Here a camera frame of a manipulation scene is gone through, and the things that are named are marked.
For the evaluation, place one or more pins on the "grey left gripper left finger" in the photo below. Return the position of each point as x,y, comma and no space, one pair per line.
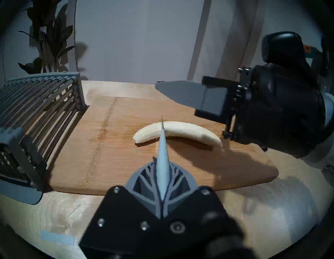
125,216

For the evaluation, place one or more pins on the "wooden cutting board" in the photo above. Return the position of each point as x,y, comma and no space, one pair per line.
104,156

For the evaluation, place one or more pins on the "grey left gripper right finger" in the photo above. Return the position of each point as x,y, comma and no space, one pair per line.
193,216

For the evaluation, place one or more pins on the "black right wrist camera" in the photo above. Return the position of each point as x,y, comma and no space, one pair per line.
284,49

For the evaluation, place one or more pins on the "long peeled banana piece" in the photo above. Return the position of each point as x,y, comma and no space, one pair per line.
188,129

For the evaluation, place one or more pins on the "tall green potted plant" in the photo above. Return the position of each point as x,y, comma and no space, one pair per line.
54,31

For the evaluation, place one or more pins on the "grey metal dish rack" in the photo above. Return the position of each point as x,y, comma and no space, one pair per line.
39,78

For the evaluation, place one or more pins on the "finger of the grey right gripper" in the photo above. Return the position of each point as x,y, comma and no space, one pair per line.
190,94

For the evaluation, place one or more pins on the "white tape strip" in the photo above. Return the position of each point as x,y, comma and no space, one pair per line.
57,237

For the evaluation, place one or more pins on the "white plant label tag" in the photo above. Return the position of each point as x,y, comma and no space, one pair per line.
43,29

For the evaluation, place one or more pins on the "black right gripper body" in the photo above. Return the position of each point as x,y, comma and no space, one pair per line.
281,109

